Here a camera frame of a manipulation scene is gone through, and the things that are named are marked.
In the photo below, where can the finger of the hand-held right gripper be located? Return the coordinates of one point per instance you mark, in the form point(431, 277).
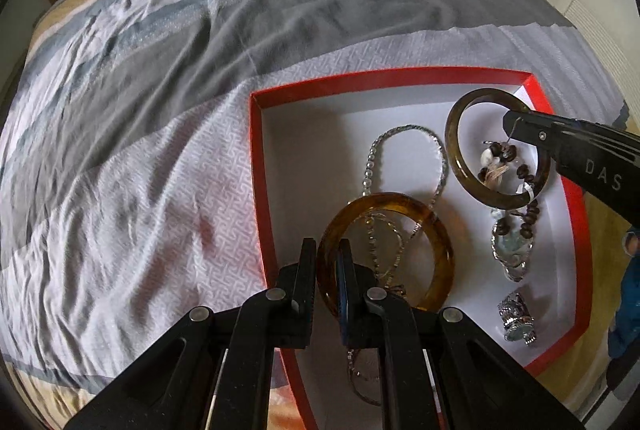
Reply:
point(530, 132)

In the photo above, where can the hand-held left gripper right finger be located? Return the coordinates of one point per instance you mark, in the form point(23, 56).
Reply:
point(343, 290)

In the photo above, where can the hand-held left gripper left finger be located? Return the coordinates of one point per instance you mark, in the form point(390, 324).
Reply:
point(305, 275)

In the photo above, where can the dark brown bangle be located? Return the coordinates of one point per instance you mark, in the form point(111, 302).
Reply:
point(457, 159)

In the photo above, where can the silver twisted bangle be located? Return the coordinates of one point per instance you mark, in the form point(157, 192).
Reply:
point(515, 262)
point(362, 382)

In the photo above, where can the amber bangle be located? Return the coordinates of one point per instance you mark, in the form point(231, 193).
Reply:
point(442, 260)

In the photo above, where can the red jewelry box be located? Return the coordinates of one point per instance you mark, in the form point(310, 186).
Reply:
point(310, 149)

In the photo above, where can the person's right hand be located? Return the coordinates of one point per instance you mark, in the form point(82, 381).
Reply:
point(625, 325)

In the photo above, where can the striped duvet cover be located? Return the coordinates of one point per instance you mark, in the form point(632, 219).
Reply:
point(150, 134)

